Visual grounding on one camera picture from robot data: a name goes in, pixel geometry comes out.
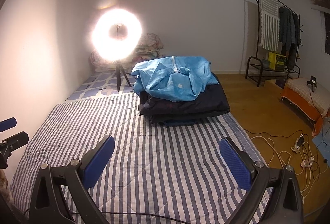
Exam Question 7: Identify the light blue work jacket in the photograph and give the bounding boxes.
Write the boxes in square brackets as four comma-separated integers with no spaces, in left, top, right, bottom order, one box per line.
[131,56,218,102]

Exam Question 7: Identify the black clothes rack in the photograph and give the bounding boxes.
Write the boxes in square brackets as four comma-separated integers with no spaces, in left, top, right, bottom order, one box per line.
[245,0,303,87]

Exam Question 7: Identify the dark hanging clothes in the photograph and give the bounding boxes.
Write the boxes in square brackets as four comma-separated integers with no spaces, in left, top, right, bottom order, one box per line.
[279,6,301,70]

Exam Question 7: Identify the left gloved hand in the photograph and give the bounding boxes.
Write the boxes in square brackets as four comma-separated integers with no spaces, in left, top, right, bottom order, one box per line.
[0,169,13,206]

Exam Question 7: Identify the white power strip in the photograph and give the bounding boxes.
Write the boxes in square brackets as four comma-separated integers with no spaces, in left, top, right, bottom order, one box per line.
[291,136,304,153]

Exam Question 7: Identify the striped bed quilt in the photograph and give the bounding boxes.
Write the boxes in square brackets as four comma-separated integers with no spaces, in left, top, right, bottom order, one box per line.
[10,93,261,223]

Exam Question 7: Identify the dark navy folded jacket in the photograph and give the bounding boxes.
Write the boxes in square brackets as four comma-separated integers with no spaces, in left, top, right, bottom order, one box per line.
[138,83,230,126]

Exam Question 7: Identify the blue patterned bed sheet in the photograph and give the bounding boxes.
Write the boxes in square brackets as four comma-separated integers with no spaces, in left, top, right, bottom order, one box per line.
[65,71,136,103]

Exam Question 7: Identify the orange covered stool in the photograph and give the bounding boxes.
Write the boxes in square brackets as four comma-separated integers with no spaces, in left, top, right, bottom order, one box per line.
[281,77,329,137]

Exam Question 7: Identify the black mini tripod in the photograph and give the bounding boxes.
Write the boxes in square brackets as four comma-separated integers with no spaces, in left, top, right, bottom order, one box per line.
[115,60,131,92]

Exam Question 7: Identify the yellow box on rack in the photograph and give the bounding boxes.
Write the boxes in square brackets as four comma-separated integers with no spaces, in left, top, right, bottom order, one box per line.
[268,52,286,71]

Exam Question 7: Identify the floral folded blanket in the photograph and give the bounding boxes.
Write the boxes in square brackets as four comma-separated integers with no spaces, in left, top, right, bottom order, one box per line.
[90,33,163,72]

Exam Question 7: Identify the striped hanging towel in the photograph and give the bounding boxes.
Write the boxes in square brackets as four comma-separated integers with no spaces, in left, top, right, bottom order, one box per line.
[259,0,280,52]

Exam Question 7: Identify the ring light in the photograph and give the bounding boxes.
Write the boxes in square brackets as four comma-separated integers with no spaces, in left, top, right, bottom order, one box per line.
[91,9,142,62]

